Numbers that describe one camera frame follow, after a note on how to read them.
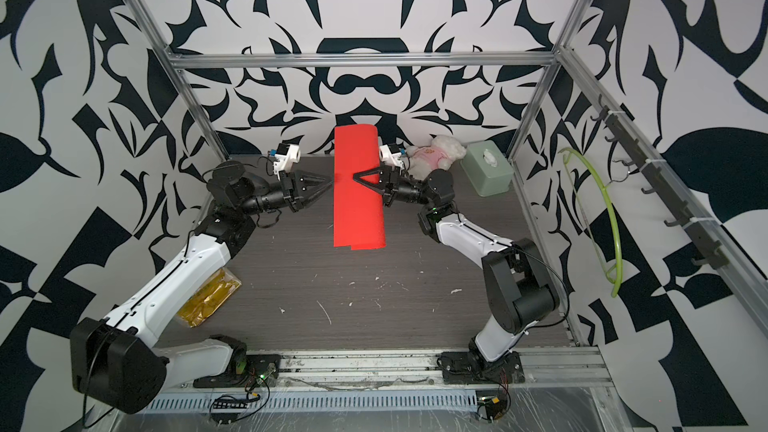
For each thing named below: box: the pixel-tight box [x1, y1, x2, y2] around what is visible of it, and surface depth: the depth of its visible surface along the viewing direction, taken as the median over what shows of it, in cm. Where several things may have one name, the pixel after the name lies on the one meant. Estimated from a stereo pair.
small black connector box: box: [477, 395, 508, 420], surface depth 73 cm
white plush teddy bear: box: [406, 135, 467, 180], surface depth 114 cm
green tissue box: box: [460, 140, 514, 197], surface depth 110 cm
